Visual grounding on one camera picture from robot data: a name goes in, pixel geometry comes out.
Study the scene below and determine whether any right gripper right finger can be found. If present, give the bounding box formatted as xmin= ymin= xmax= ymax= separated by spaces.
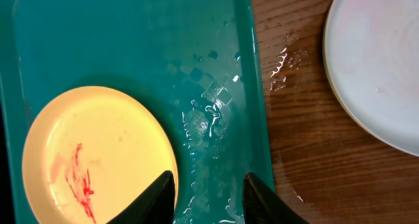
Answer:
xmin=242 ymin=172 xmax=308 ymax=224

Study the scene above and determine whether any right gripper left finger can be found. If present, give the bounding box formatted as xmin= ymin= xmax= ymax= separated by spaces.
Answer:
xmin=107 ymin=170 xmax=175 ymax=224

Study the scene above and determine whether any light blue plate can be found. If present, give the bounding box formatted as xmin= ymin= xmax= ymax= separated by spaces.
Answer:
xmin=323 ymin=0 xmax=418 ymax=155

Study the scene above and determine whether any teal plastic serving tray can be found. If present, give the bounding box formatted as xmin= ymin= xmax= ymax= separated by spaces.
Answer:
xmin=1 ymin=0 xmax=274 ymax=223

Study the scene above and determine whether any upper yellow-green plate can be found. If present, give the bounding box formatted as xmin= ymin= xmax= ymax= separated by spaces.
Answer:
xmin=22 ymin=86 xmax=178 ymax=223

